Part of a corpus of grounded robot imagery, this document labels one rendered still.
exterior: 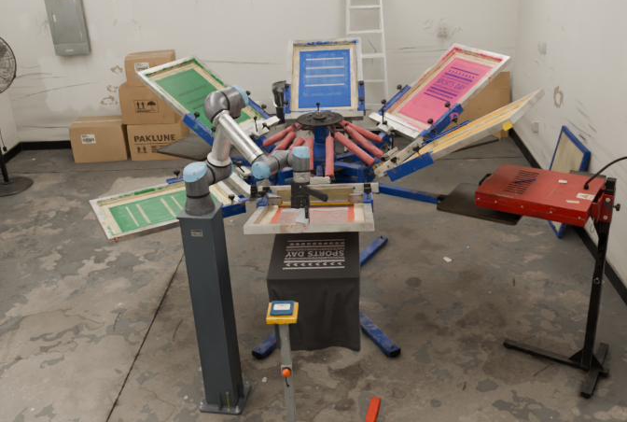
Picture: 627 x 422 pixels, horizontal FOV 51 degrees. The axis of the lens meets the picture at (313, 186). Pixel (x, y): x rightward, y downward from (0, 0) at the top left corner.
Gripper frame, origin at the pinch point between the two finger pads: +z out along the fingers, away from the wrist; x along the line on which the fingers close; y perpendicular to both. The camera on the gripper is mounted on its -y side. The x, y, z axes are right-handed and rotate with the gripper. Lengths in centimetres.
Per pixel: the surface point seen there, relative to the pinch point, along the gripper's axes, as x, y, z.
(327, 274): -15.7, -7.2, 27.0
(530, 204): -52, -111, 3
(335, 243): -45, -10, 19
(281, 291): -13.9, 15.3, 34.8
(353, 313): -18, -19, 47
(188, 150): -188, 100, -19
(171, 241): -250, 136, 63
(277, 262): -27.0, 18.1, 24.0
